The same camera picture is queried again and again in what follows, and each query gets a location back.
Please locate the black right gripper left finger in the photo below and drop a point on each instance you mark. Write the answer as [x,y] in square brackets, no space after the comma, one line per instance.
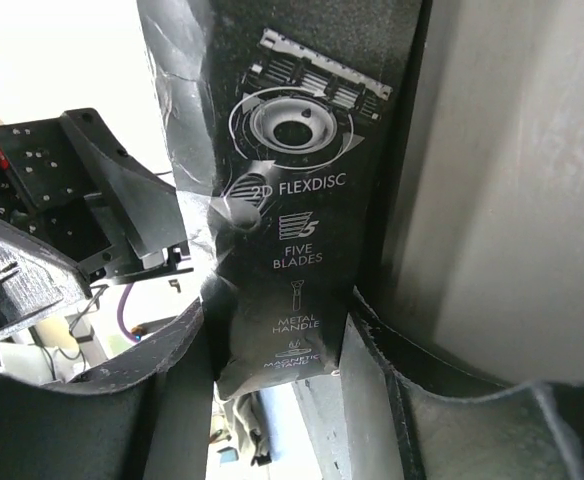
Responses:
[144,414]

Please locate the black green Gillette razor box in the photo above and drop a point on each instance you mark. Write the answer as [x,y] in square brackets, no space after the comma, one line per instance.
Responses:
[276,115]

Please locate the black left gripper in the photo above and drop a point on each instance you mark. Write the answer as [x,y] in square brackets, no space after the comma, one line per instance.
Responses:
[84,208]

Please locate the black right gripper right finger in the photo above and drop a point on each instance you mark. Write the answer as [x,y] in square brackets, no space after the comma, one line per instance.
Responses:
[410,415]

